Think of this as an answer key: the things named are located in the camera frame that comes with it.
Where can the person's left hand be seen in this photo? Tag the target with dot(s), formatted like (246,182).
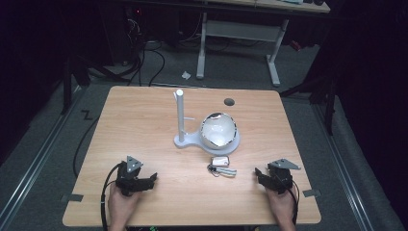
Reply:
(121,205)

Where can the white-framed wooden desk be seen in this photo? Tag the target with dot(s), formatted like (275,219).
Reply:
(240,30)

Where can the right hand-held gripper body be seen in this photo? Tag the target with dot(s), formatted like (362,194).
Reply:
(281,175)

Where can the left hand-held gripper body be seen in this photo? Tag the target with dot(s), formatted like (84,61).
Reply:
(129,177)

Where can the crumpled white paper scrap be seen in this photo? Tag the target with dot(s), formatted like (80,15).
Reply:
(186,75)

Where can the black table grommet hole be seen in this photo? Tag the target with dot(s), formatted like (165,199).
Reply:
(229,102)

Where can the black metal stand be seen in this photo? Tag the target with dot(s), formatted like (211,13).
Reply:
(69,83)
(324,96)

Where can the white hook stand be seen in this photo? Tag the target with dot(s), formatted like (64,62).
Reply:
(189,141)

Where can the grey tape strip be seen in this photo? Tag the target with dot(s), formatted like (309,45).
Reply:
(311,193)
(73,198)

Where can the metal floor rail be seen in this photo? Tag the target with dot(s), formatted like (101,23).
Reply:
(341,170)
(35,163)

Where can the person's right hand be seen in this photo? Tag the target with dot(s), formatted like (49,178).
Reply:
(282,207)

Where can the white bowl with silver rim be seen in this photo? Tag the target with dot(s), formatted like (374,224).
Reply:
(218,130)

